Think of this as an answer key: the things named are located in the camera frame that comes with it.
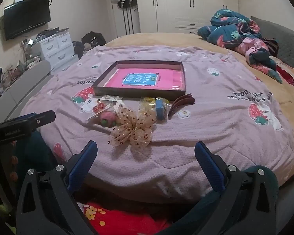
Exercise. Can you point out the pink book with blue label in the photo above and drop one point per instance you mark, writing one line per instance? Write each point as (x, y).
(150, 79)

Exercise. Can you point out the earring card in packet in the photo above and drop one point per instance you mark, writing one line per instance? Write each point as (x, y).
(110, 98)

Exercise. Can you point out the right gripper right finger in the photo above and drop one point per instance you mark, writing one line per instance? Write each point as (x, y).
(241, 202)

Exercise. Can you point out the white built-in wardrobe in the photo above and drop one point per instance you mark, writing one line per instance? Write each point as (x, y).
(180, 16)

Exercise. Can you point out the pink fuzzy hair clip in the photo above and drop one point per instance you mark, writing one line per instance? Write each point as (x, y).
(106, 119)

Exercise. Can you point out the black wall television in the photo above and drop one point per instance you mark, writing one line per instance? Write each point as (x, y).
(24, 16)

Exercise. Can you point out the blue hair claw clip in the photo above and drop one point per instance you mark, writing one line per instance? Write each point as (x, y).
(160, 108)

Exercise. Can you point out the pink strawberry print sheet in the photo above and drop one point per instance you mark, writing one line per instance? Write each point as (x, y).
(234, 114)

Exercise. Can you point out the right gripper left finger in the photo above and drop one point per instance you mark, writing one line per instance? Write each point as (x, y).
(46, 205)

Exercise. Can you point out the beige polka dot bow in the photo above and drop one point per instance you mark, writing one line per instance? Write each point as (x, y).
(132, 128)

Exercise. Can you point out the shallow dark cardboard box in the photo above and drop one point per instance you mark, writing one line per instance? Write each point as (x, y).
(170, 95)

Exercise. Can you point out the red floral pillow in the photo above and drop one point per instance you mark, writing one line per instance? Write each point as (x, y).
(284, 70)

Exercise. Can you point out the teal pink floral quilt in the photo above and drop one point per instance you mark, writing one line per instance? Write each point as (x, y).
(231, 30)

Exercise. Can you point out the white drawer chest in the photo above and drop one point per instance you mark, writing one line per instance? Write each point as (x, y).
(58, 50)

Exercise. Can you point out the maroon long hair clip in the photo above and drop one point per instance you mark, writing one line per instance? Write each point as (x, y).
(180, 101)

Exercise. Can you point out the black bag on floor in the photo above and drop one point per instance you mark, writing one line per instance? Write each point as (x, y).
(94, 39)

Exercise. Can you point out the tan bed blanket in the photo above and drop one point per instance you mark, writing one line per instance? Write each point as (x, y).
(283, 93)

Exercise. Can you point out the red floral clothing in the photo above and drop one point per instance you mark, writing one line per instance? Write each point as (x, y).
(114, 221)

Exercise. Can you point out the grey bed footboard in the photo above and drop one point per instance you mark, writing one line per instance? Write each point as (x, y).
(14, 99)

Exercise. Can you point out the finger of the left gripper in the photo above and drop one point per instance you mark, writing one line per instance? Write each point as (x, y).
(31, 121)

